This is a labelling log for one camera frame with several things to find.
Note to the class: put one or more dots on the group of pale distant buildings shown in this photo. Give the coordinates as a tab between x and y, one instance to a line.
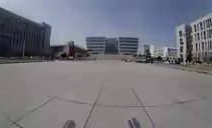
160	51

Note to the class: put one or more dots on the long dark building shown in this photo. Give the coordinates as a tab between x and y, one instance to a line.
17	33

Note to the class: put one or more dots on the grey banded glass building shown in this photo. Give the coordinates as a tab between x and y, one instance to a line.
95	45

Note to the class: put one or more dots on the low reddish building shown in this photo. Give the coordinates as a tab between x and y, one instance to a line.
69	50

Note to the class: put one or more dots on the bare earth strip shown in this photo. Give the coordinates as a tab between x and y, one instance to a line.
197	68

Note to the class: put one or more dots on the white multi-storey building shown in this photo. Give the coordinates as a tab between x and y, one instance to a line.
204	36

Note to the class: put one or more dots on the robot's own part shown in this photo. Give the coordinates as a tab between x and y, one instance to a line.
69	124
134	123

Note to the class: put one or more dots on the grass strip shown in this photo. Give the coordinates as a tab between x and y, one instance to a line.
14	61

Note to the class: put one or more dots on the grey concrete slab pavement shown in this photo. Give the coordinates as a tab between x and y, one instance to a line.
104	80

